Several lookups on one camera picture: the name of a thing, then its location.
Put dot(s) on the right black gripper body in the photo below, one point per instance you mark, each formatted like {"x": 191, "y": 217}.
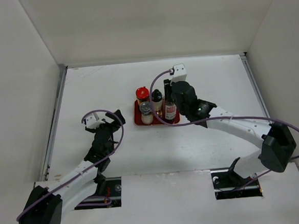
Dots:
{"x": 182, "y": 110}

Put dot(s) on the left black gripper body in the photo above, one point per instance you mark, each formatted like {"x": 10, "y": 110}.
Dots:
{"x": 111, "y": 130}

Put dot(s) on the black-capped white bottle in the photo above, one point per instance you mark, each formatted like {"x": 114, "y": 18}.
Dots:
{"x": 157, "y": 102}

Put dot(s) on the tall clear vinegar bottle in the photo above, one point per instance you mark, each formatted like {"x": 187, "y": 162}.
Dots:
{"x": 169, "y": 111}

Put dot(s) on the red-capped sauce jar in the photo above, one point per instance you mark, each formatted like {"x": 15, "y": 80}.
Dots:
{"x": 142, "y": 94}

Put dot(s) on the silver-capped glass shaker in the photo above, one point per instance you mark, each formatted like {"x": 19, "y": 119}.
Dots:
{"x": 146, "y": 113}

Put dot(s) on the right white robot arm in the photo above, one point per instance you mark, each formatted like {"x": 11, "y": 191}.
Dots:
{"x": 273, "y": 139}

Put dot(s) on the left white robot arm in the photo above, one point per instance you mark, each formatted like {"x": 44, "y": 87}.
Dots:
{"x": 49, "y": 204}

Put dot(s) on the red rectangular tray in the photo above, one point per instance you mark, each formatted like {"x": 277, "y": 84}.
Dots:
{"x": 155, "y": 122}

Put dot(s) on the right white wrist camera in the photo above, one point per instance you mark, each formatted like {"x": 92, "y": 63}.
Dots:
{"x": 178, "y": 73}

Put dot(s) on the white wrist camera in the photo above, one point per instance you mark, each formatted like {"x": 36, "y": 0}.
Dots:
{"x": 92, "y": 121}
{"x": 178, "y": 73}

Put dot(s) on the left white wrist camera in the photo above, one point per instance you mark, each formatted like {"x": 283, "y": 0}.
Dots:
{"x": 92, "y": 121}

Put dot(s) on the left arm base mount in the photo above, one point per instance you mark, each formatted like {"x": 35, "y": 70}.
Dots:
{"x": 108, "y": 195}

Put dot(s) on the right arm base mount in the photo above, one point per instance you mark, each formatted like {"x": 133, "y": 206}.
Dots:
{"x": 229, "y": 185}

